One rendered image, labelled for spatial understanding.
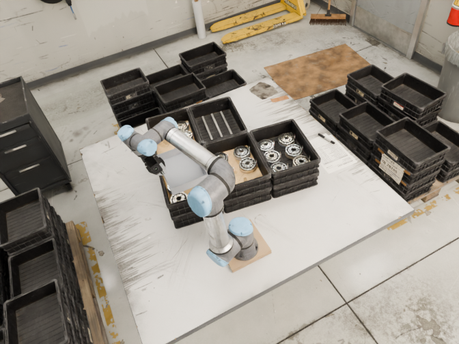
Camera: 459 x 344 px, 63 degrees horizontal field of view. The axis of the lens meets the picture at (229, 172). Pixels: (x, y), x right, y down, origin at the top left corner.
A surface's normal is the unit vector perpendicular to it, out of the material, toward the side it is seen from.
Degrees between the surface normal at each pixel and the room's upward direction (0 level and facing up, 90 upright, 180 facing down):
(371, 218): 0
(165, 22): 90
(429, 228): 0
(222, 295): 0
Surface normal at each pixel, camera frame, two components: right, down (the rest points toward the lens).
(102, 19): 0.44, 0.63
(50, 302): -0.11, -0.67
